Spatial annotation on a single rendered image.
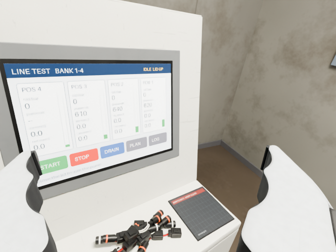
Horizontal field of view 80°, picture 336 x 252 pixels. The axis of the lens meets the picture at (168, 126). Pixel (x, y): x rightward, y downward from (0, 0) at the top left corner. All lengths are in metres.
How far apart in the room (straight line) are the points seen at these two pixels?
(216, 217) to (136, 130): 0.38
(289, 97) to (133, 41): 2.01
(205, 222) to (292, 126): 1.84
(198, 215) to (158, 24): 0.59
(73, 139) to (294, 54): 2.19
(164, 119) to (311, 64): 1.86
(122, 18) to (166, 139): 0.36
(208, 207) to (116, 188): 0.32
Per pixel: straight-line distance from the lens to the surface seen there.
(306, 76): 2.33
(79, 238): 0.66
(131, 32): 0.58
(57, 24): 0.53
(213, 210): 0.75
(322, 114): 2.27
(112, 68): 0.54
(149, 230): 0.63
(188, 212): 0.72
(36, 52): 0.51
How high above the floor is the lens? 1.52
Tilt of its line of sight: 27 degrees down
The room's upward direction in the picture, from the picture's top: 9 degrees clockwise
